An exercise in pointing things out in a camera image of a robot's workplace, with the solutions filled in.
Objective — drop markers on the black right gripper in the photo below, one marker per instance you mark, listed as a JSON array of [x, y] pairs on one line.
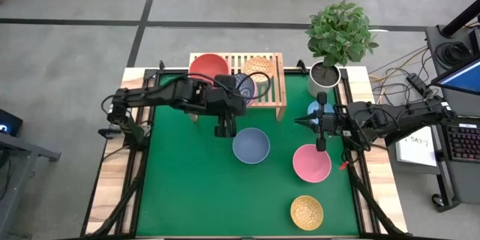
[[322, 101]]

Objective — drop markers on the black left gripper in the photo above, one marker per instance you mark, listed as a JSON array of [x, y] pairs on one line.
[[225, 97]]

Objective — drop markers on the light blue patterned bowl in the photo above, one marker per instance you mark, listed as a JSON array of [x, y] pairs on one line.
[[313, 108]]

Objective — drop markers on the blue white striped bowl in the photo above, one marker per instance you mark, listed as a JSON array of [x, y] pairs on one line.
[[249, 86]]

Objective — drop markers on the orange patterned bowl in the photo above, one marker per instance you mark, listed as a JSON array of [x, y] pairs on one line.
[[258, 68]]

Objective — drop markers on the plain blue-grey bowl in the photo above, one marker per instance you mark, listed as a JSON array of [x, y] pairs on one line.
[[251, 145]]

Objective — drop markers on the plain red bowl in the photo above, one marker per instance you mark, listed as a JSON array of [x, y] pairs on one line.
[[208, 66]]

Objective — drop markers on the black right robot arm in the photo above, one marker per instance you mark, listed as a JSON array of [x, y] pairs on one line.
[[397, 118]]

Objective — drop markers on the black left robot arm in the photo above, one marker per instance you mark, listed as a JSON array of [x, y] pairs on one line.
[[157, 95]]

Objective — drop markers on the wooden slatted shelf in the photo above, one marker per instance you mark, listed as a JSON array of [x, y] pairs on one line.
[[278, 95]]

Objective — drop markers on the plain pink bowl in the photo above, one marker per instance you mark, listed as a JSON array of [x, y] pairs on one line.
[[312, 163]]

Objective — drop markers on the small red clip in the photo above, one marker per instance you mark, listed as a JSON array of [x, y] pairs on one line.
[[343, 165]]

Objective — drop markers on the yellow patterned bowl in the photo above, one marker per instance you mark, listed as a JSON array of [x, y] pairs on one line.
[[306, 213]]

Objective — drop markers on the green plant in white pot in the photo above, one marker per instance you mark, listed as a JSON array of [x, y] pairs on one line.
[[339, 33]]

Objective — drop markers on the green table mat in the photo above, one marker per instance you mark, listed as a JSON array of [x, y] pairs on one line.
[[195, 195]]

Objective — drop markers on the white paper sheet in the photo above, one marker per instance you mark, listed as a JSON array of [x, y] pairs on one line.
[[416, 152]]

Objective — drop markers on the black power strip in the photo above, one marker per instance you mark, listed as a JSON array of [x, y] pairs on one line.
[[419, 84]]

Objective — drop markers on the black backlit keyboard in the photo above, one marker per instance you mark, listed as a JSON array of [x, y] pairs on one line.
[[465, 144]]

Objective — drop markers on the grey equipment cart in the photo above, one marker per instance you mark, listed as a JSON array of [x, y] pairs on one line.
[[461, 183]]

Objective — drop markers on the black pole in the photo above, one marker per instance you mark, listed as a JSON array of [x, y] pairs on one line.
[[463, 17]]

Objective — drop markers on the grey metal stand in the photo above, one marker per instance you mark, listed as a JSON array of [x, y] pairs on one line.
[[18, 165]]

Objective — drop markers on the dark device with blue light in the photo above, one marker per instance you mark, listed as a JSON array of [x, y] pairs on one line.
[[9, 123]]

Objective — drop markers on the black aluminium table frame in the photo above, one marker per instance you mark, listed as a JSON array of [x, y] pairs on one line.
[[369, 202]]

